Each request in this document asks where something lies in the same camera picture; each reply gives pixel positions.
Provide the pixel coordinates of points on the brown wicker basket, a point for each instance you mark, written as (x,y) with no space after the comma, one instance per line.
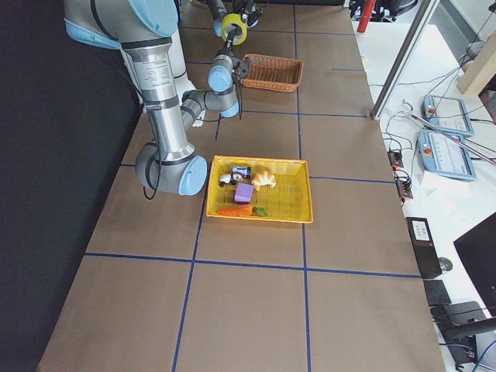
(273,73)

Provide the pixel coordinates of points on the panda figurine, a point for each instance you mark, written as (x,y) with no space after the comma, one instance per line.
(232,179)

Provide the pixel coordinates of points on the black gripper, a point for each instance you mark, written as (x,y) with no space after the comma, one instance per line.
(240,70)
(242,7)

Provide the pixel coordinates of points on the aluminium frame post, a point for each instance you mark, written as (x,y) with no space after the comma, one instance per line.
(414,34)

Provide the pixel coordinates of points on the red cylinder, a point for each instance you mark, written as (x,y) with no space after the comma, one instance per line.
(367,8)

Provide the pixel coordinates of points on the small black white can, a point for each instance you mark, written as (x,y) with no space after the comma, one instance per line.
(239,173)

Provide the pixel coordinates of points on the black box white label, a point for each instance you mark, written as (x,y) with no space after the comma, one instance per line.
(423,247)

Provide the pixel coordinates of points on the yellow plastic woven basket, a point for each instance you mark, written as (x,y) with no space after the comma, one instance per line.
(289,201)

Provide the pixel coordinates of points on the black power strip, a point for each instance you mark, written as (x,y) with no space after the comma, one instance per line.
(402,179)

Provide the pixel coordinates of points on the toy croissant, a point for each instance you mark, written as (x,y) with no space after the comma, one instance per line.
(263,178)

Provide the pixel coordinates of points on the toy carrot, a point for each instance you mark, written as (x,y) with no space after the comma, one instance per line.
(243,211)

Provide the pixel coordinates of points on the black monitor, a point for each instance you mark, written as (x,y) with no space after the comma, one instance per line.
(476,250)

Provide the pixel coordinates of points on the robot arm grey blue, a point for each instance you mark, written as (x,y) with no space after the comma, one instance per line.
(219,11)
(145,32)

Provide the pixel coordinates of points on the purple foam cube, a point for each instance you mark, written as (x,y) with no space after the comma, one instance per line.
(244,193)

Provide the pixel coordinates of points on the far teach pendant tablet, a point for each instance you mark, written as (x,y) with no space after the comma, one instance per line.
(449,114)

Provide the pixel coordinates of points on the yellow tape roll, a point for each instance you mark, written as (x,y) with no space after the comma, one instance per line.
(234,29)

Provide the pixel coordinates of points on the teach pendant tablet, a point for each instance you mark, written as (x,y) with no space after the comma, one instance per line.
(444,157)
(449,114)

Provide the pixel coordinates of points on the near teach pendant tablet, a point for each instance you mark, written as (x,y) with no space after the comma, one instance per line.
(444,157)

